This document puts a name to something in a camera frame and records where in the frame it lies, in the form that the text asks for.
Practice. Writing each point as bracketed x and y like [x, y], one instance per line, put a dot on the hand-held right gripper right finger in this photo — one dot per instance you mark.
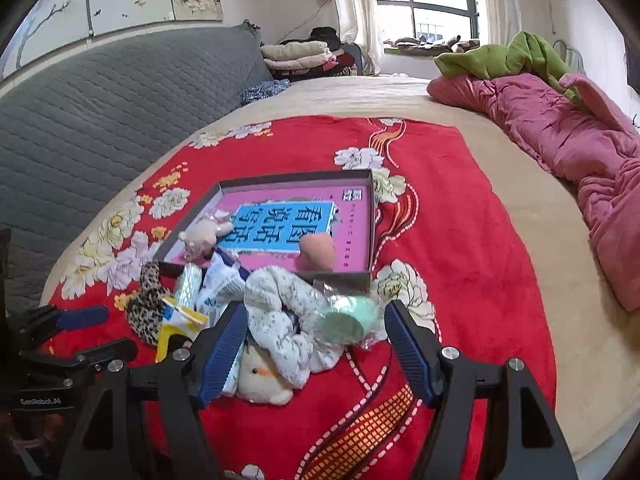
[407, 355]

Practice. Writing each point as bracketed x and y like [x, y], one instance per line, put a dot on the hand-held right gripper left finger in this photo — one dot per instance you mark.
[225, 355]

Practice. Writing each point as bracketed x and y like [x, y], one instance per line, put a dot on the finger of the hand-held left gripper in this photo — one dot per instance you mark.
[82, 318]
[107, 351]

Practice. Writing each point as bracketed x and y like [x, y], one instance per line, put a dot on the white plush duck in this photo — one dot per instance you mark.
[262, 375]

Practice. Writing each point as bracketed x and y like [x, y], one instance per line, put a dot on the yellow plush toy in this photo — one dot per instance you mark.
[175, 325]

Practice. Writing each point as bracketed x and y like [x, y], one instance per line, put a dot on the leopard print scrunchie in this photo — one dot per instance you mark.
[147, 305]

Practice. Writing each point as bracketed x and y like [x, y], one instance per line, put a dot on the white floral cloth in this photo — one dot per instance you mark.
[285, 320]

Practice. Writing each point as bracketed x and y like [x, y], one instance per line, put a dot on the clear bag with blue zip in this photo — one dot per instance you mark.
[220, 285]

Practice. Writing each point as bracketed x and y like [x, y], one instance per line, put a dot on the green sponge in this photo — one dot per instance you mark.
[345, 322]

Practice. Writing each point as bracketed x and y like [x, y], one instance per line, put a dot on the green print tissue pack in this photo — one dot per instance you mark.
[186, 285]

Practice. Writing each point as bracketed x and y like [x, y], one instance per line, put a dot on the beige plush toy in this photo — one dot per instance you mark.
[202, 237]

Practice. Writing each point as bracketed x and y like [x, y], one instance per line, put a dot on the shallow cardboard box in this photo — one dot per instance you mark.
[295, 179]

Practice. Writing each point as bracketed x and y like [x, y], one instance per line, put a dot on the pink makeup sponge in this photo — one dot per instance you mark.
[317, 255]

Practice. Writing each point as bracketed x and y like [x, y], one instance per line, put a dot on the red floral blanket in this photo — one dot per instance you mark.
[450, 210]

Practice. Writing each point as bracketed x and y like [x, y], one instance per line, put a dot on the grey quilted headboard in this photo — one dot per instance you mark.
[100, 110]

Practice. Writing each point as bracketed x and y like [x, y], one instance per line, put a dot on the blue floral cloth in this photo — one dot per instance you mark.
[265, 91]

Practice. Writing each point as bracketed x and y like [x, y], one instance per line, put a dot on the pink quilt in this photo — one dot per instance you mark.
[575, 140]

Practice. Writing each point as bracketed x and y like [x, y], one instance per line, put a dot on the dark red cloth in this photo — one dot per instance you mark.
[342, 64]

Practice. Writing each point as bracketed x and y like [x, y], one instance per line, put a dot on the pink folded blanket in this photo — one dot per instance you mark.
[300, 63]

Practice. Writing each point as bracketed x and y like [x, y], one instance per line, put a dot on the green blanket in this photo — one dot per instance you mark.
[500, 60]

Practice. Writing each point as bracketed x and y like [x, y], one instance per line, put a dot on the beige folded blanket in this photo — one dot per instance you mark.
[295, 50]

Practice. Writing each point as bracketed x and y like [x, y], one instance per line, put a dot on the black garment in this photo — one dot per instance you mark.
[325, 35]

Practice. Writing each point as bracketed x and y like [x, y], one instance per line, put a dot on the white curtain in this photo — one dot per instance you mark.
[355, 10]
[500, 0]

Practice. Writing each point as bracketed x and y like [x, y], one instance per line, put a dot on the black television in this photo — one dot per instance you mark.
[633, 65]

